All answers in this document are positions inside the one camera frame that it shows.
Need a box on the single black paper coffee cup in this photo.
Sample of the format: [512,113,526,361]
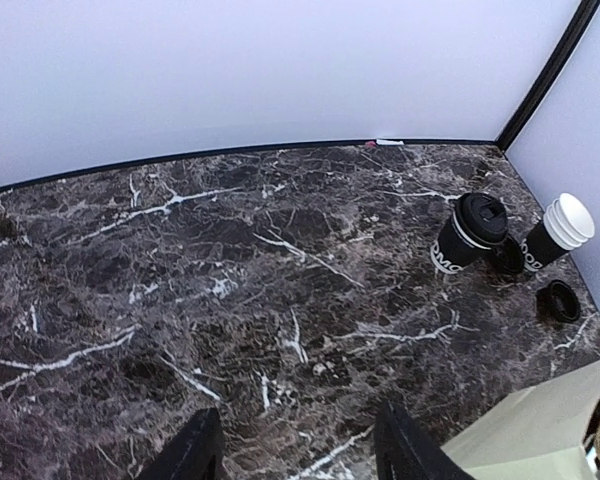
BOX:
[430,213,491,274]

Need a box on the stack of black coffee lids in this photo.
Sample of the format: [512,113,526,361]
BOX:
[536,280,581,324]

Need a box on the right black corner post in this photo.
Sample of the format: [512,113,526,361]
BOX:
[495,0,600,152]

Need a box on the loose black coffee lid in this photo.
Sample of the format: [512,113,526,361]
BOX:
[486,234,524,276]

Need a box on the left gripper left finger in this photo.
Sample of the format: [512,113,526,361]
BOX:
[137,408,224,480]

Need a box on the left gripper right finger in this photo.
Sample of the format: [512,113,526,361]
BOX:
[374,401,474,480]

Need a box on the cream paper bag with handles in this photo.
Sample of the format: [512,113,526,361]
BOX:
[442,360,600,479]

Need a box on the stack of white paper cups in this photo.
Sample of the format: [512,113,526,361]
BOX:
[520,193,595,272]

